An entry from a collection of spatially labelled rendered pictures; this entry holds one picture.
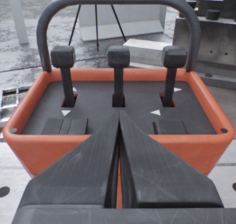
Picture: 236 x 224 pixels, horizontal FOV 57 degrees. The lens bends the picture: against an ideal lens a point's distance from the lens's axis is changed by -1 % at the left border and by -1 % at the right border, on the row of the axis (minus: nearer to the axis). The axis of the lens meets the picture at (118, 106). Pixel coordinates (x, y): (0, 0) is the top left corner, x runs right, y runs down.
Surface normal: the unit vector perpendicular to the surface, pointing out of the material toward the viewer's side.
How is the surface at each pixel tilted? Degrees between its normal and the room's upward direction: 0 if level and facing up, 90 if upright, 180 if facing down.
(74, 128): 7
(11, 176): 0
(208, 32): 90
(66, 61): 90
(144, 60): 90
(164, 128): 0
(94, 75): 88
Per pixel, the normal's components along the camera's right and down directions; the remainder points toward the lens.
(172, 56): 0.00, 0.56
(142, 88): 0.00, -0.83
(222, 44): -0.36, 0.52
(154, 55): -0.35, 0.23
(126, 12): 0.36, 0.52
